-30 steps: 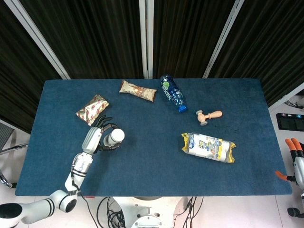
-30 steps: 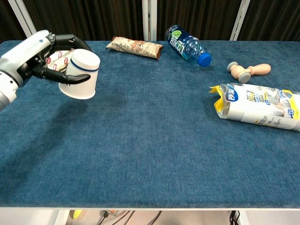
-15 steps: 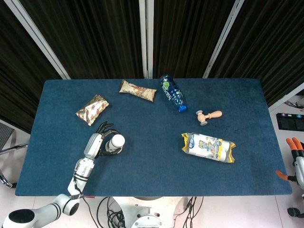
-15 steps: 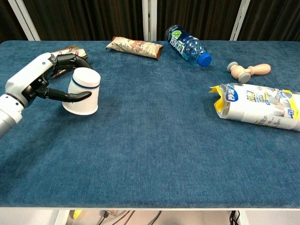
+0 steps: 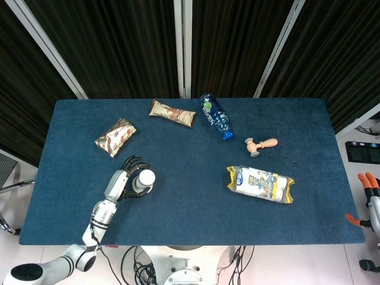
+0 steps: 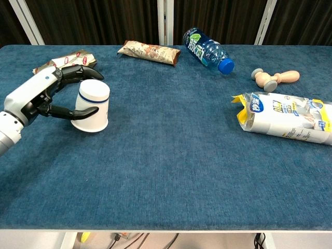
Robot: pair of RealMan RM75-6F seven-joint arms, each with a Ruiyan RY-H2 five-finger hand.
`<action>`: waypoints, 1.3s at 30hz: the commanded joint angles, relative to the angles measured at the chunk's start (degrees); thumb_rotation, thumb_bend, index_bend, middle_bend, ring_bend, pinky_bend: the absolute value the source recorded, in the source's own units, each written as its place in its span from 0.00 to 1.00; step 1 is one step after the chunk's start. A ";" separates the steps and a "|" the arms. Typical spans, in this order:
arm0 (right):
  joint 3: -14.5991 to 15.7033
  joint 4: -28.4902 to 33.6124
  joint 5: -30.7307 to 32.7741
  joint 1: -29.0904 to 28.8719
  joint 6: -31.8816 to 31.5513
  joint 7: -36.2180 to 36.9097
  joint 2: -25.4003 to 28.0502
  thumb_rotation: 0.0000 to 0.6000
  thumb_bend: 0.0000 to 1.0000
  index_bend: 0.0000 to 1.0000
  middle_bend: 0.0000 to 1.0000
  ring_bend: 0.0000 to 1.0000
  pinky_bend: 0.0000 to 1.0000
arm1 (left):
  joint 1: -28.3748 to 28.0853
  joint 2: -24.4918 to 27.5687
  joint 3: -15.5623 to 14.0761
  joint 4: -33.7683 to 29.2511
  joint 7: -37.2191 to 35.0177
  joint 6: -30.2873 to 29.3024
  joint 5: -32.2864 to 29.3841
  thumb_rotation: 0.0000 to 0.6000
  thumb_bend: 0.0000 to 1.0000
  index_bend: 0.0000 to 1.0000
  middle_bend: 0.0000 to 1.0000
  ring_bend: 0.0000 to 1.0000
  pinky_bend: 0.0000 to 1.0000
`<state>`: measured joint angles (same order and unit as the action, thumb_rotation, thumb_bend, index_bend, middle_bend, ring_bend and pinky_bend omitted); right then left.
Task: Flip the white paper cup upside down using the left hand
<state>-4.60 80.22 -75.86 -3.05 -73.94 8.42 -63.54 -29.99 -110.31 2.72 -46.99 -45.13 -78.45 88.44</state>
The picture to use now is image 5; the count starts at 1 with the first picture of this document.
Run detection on right orange-tipped silver robot hand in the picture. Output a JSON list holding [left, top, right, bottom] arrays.
[[344, 172, 380, 239]]

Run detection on left black-fingered silver robot hand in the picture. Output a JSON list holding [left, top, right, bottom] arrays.
[[103, 155, 154, 203]]

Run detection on white paper cup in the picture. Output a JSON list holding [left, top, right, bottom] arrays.
[[131, 169, 157, 192]]

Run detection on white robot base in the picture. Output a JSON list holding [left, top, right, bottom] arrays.
[[139, 245, 236, 285]]

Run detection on gold red snack packet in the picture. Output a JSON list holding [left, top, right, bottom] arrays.
[[94, 118, 138, 158]]

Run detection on black caster wheel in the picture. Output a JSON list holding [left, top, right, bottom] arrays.
[[359, 258, 380, 273]]

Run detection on black flat floor device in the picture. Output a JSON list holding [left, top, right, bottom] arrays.
[[344, 141, 380, 164]]

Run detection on blue felt table cover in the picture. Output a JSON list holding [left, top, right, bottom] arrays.
[[18, 98, 366, 246]]

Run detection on beige brown snack packet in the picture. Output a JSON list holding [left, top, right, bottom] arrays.
[[148, 99, 197, 129]]

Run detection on grey metal chair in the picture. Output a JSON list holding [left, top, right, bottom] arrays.
[[0, 153, 36, 236]]

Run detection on yellow white roll package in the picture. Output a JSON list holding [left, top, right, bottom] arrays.
[[226, 165, 296, 205]]

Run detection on blue plastic drink bottle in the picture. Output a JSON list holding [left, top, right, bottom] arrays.
[[199, 93, 236, 142]]

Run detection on black pleated curtain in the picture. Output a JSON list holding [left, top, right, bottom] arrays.
[[25, 0, 181, 100], [261, 0, 380, 134], [0, 0, 81, 167], [191, 0, 294, 99]]

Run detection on small wooden toy hammer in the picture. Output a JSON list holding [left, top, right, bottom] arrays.
[[244, 137, 279, 158]]

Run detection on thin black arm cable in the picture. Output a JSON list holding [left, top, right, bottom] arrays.
[[90, 221, 123, 285]]

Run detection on loose black floor cables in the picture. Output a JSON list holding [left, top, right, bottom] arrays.
[[354, 124, 380, 136]]

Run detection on black floor cable bundle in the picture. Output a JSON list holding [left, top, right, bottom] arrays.
[[121, 245, 158, 285], [218, 245, 256, 285]]

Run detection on white partition frame post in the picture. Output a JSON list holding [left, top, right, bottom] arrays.
[[173, 0, 194, 99], [334, 102, 380, 140], [4, 0, 89, 100], [253, 0, 307, 99]]

